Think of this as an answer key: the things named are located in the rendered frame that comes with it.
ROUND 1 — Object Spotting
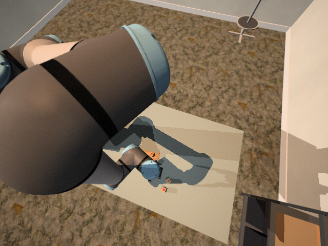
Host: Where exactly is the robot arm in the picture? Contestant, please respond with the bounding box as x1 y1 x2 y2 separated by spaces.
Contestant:
0 24 170 195

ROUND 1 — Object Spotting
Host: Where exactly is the orange mat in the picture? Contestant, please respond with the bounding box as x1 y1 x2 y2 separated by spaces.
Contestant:
144 150 159 161

